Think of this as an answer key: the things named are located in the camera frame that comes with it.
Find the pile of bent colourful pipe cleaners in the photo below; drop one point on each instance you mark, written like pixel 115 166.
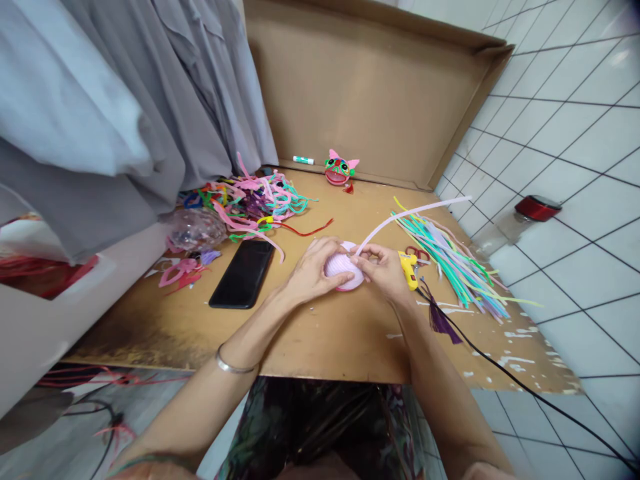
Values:
pixel 250 205

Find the clear plastic bag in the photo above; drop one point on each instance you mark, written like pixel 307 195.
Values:
pixel 196 230

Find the bundle of pastel pipe cleaners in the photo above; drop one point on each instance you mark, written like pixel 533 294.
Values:
pixel 450 265

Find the white glue stick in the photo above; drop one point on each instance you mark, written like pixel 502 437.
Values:
pixel 303 160

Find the black smartphone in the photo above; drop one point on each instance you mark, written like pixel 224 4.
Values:
pixel 242 274

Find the person's right thumb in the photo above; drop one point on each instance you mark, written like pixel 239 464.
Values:
pixel 361 255

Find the person's left thumb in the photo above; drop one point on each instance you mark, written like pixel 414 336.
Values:
pixel 337 280

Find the grey hanging curtain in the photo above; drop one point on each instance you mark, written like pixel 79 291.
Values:
pixel 125 110

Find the white cardboard box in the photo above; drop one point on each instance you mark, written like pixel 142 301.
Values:
pixel 55 310

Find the person's body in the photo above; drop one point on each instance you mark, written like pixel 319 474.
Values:
pixel 320 430

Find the light pink pipe cleaner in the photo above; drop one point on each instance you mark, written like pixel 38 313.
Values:
pixel 400 220

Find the person's left fingers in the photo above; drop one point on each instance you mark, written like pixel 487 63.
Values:
pixel 330 246

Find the large cardboard sheet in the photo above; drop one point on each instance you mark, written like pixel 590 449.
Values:
pixel 370 90

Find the person's right fingers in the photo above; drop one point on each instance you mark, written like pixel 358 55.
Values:
pixel 377 270

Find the pink pipe cleaner ball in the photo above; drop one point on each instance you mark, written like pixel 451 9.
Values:
pixel 342 272

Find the yellow glue gun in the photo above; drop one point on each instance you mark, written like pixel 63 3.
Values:
pixel 408 270

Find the person's right hand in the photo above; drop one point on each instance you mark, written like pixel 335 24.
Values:
pixel 387 272

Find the pink pipe cleaner ears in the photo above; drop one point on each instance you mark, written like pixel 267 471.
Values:
pixel 181 272

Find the person's left hand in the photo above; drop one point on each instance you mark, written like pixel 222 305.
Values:
pixel 309 272

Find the purple tassel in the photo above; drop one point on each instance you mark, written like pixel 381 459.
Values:
pixel 442 320

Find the pipe cleaner lion head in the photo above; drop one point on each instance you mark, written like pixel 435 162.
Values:
pixel 340 170

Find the glass jar with red lid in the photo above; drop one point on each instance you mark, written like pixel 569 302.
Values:
pixel 522 220

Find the red pipe cleaner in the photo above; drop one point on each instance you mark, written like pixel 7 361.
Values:
pixel 305 229

